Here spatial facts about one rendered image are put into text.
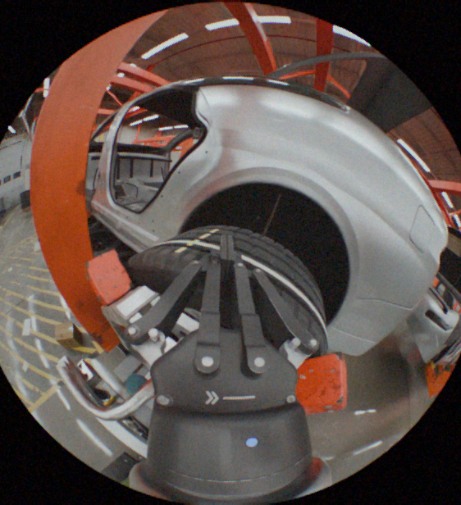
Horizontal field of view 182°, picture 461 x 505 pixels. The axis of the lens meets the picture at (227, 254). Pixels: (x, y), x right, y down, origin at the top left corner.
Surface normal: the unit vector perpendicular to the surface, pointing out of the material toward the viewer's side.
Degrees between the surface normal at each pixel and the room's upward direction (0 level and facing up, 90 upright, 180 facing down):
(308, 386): 55
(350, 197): 90
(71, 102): 90
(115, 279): 45
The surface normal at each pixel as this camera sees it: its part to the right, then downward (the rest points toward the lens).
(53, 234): 0.88, 0.40
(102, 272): 0.80, -0.30
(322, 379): -0.58, -0.81
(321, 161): -0.39, 0.37
